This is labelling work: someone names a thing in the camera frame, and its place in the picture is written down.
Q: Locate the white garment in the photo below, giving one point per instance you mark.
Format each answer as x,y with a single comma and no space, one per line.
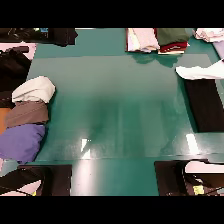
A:
143,39
33,89
200,71
210,34

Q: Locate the brown garment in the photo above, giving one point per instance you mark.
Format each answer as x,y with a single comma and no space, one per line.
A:
28,114

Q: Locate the red garment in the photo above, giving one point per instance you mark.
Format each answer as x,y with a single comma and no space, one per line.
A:
171,48

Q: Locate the black garment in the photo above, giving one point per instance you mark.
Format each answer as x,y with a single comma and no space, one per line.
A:
206,105
60,35
11,68

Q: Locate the purple garment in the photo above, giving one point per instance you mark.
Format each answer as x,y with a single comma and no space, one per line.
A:
20,141

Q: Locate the green garment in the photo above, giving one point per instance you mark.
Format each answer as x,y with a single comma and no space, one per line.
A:
171,35

